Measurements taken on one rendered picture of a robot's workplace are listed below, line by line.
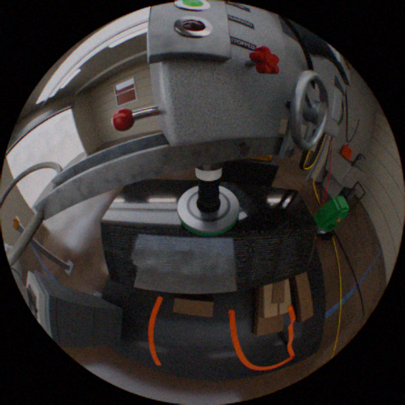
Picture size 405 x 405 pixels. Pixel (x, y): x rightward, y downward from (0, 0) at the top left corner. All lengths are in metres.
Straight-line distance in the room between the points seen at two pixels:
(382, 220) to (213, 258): 4.77
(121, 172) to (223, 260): 0.40
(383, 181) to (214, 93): 4.82
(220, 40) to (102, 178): 0.24
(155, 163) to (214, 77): 0.15
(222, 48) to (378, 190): 4.83
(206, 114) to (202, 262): 0.43
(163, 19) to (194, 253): 0.52
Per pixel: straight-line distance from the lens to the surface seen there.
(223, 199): 0.42
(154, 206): 0.52
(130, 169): 0.21
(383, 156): 4.95
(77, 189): 0.26
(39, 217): 0.38
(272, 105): 0.22
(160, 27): 0.15
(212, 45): 0.15
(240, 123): 0.18
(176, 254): 0.45
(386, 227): 4.84
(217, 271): 0.48
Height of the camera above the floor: 1.16
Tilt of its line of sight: 47 degrees down
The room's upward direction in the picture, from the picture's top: 3 degrees counter-clockwise
